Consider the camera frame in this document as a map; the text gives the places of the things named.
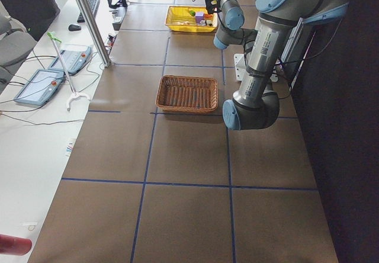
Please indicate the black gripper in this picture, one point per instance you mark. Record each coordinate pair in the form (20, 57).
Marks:
(211, 5)

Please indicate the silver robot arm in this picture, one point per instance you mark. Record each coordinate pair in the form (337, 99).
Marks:
(255, 105)

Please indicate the yellow plastic basket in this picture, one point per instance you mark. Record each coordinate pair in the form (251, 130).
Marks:
(179, 13)

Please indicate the brown wicker basket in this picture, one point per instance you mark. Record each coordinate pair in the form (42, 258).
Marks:
(187, 94)

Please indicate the toy carrot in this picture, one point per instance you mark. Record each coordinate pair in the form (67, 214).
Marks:
(206, 15)

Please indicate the purple foam cube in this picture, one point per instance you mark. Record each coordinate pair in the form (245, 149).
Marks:
(199, 17)

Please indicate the toy panda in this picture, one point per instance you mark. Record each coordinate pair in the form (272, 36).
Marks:
(203, 23)

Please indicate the black computer mouse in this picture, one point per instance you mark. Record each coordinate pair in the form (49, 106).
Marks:
(74, 27)

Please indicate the teach pendant far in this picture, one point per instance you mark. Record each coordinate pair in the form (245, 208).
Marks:
(75, 56)

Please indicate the teach pendant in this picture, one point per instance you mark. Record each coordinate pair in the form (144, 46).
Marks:
(41, 87)
(75, 56)

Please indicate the reacher grabber stick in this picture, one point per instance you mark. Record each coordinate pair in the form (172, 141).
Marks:
(75, 95)

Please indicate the teach pendant near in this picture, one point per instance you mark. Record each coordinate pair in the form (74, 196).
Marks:
(41, 87)

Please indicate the red cylinder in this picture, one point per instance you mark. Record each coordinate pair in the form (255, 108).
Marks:
(11, 245)

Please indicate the aluminium frame post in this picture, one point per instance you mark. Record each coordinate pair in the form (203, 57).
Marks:
(94, 31)

